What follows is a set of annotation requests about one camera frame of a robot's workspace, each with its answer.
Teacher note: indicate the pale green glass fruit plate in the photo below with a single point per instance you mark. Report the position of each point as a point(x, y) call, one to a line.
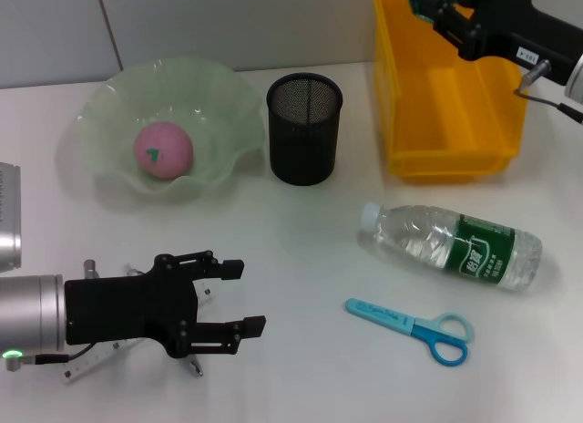
point(218, 122)

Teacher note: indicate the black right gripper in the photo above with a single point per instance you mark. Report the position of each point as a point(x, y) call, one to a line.
point(514, 26)

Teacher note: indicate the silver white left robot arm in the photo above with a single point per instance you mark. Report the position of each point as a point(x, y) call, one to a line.
point(27, 313)

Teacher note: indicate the blue scissors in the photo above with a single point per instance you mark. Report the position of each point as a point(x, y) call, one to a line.
point(378, 314)

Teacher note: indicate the clear plastic ruler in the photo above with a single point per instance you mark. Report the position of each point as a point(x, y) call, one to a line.
point(79, 369)

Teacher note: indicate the pink peach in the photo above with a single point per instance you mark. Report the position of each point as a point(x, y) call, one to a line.
point(164, 150)

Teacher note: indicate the black mesh pen holder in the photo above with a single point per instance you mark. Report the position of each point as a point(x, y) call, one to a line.
point(304, 136)

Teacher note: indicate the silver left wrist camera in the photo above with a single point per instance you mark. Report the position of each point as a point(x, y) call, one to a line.
point(9, 213)

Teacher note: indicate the silver ballpoint pen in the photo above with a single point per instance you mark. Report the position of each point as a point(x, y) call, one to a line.
point(197, 367)

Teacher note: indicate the clear water bottle green label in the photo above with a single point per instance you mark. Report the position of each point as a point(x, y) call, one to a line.
point(432, 240)

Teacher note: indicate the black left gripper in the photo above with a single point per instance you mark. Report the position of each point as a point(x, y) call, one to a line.
point(123, 309)

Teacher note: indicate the yellow plastic bin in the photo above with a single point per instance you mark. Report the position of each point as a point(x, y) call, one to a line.
point(437, 113)

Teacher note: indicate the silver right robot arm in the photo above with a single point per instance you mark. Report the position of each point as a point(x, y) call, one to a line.
point(576, 79)

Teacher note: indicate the green plastic wrapper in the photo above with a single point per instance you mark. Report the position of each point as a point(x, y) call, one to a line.
point(423, 1)

